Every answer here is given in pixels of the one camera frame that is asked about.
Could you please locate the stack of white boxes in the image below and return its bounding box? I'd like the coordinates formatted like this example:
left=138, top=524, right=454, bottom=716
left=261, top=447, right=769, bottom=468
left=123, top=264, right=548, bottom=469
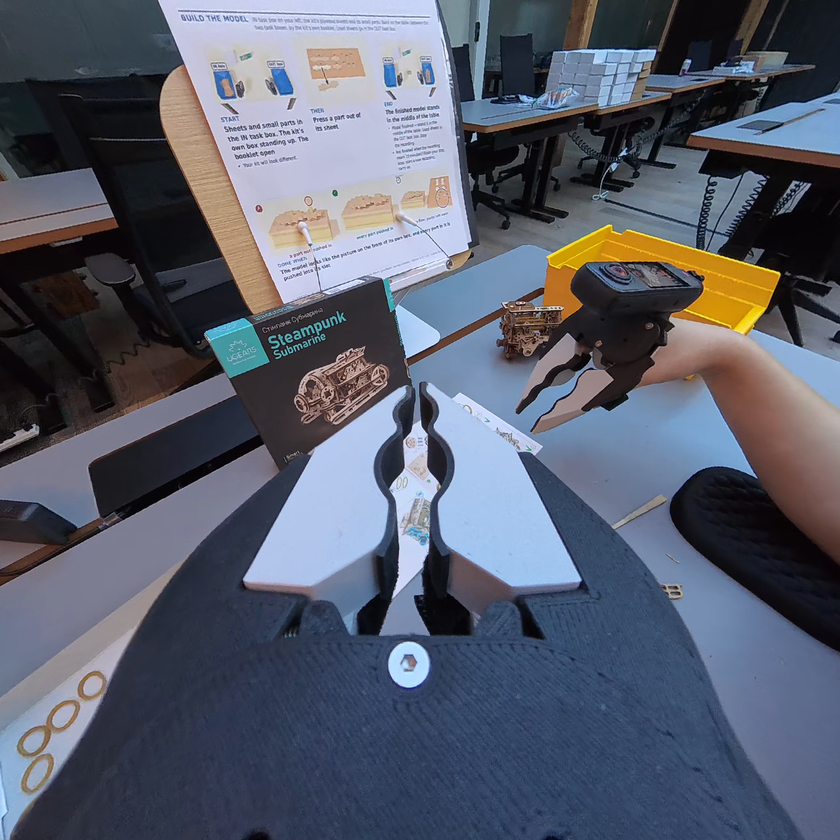
left=545, top=47, right=658, bottom=108

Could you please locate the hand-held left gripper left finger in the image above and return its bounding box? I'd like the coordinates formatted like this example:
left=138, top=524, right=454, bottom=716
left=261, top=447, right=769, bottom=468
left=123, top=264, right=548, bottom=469
left=241, top=385, right=417, bottom=636

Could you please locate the black model kit box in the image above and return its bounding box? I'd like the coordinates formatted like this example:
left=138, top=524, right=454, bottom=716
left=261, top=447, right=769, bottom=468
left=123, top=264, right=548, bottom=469
left=205, top=276, right=413, bottom=471

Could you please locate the person's right forearm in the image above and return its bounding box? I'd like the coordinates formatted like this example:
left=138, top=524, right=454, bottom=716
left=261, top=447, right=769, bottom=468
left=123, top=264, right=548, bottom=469
left=629, top=320, right=840, bottom=567

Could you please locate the black desk cable flap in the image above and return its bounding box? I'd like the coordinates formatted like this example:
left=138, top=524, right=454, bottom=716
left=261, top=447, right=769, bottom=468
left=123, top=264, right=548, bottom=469
left=88, top=392, right=265, bottom=521

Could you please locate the black mesh armrest pad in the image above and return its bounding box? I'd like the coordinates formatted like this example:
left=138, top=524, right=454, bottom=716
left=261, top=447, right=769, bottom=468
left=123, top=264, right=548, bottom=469
left=669, top=467, right=840, bottom=655

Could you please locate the thin wooden stick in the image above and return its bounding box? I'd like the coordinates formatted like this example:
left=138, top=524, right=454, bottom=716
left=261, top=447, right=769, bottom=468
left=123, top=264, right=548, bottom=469
left=612, top=495, right=669, bottom=530

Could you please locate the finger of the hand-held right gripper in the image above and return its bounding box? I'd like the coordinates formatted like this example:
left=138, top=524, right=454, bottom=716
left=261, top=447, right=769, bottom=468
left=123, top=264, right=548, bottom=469
left=515, top=331, right=592, bottom=416
left=530, top=364, right=618, bottom=435

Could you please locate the white stand base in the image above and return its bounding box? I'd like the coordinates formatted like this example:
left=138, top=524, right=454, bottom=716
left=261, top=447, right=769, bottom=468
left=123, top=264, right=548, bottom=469
left=392, top=304, right=441, bottom=360

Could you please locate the metal page holder wire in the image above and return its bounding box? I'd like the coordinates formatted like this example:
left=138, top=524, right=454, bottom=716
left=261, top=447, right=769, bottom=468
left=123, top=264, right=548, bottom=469
left=297, top=222, right=327, bottom=294
left=395, top=210, right=455, bottom=271

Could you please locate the black office chair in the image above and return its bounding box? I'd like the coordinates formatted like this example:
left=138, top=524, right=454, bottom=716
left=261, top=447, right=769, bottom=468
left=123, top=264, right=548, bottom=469
left=58, top=92, right=245, bottom=360
left=451, top=43, right=514, bottom=232

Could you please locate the grey wood-edged desk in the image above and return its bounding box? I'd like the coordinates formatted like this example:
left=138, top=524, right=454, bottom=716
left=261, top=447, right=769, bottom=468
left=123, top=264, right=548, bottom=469
left=0, top=167, right=120, bottom=258
left=461, top=91, right=672, bottom=225
left=686, top=92, right=840, bottom=265

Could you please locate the white instruction poster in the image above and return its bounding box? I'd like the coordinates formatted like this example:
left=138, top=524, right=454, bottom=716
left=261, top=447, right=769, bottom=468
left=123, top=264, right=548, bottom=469
left=157, top=0, right=475, bottom=304

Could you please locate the yellow plastic bin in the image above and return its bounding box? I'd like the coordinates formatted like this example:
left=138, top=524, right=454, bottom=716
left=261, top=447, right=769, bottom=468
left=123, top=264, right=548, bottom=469
left=543, top=224, right=782, bottom=383

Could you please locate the wooden submarine model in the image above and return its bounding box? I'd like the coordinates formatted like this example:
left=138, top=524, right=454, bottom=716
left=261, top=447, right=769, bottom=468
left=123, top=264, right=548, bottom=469
left=499, top=298, right=565, bottom=361

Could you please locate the white parts box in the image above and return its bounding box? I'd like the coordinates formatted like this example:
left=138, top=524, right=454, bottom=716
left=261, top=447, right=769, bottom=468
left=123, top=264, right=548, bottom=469
left=0, top=629, right=137, bottom=840

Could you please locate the black power adapter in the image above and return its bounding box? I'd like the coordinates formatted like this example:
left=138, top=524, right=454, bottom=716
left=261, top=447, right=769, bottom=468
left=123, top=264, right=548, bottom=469
left=0, top=499, right=79, bottom=545

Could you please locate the printed assembly booklet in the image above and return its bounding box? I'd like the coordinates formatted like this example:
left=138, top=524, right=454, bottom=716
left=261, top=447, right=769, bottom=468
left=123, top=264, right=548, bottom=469
left=391, top=392, right=544, bottom=597

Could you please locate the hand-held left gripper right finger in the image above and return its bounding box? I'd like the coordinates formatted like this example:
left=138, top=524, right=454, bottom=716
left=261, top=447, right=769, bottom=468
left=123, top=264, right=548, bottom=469
left=416, top=382, right=585, bottom=636

